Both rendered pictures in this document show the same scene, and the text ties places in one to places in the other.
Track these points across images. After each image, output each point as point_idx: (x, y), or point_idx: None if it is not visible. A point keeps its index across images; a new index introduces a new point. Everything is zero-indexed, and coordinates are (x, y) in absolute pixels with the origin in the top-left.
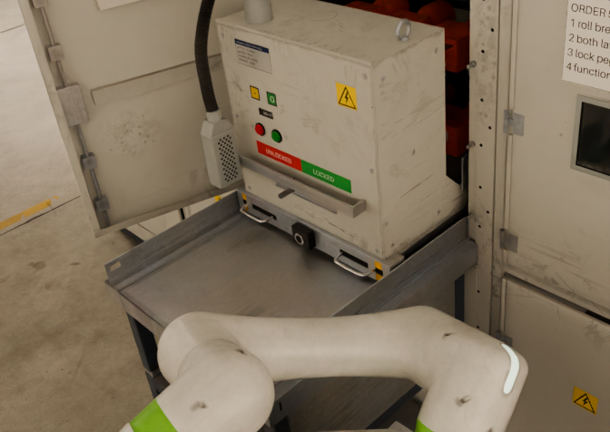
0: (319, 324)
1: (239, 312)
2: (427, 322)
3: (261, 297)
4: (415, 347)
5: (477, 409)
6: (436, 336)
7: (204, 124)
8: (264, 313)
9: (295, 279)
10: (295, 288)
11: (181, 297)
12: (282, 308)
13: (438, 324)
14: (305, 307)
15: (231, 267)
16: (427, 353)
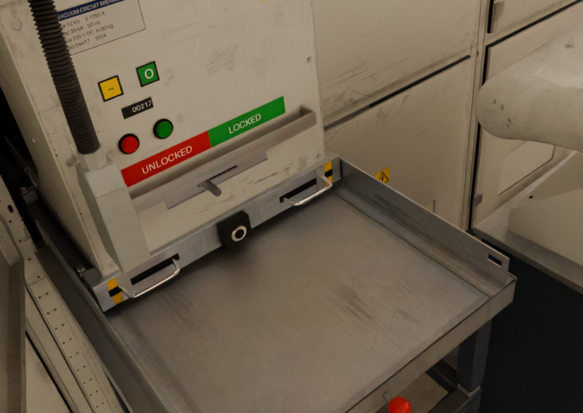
0: (582, 89)
1: (343, 311)
2: (535, 64)
3: (317, 289)
4: (558, 78)
5: None
6: (562, 55)
7: (94, 179)
8: (350, 285)
9: (290, 258)
10: (308, 258)
11: (291, 384)
12: (343, 268)
13: (542, 56)
14: (347, 249)
15: (239, 325)
16: (573, 68)
